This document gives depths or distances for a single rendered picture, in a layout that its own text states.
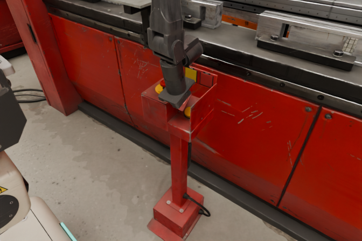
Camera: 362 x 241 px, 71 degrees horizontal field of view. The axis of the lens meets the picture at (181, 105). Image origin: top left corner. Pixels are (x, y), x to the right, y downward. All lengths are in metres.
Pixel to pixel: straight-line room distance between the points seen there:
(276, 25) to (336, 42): 0.20
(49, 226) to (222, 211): 0.82
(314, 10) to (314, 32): 0.27
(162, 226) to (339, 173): 0.83
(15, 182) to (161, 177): 1.00
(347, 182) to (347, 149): 0.14
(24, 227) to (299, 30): 1.25
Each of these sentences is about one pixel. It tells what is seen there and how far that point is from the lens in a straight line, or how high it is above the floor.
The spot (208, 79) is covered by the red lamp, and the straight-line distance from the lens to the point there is 0.85.
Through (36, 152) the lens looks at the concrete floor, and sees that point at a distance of 1.94.
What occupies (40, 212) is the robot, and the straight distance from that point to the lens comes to 1.27.
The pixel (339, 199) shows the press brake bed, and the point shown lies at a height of 0.41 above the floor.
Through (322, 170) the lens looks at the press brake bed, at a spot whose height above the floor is 0.51.
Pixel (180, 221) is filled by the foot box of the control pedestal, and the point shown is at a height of 0.12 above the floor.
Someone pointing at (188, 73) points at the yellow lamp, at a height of 0.81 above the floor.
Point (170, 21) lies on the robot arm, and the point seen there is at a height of 1.07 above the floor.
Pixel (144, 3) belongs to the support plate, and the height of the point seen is 1.00.
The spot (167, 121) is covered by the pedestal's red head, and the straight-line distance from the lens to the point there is 0.84.
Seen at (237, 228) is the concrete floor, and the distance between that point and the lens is 1.43.
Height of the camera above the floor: 1.26
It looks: 38 degrees down
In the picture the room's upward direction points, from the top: straight up
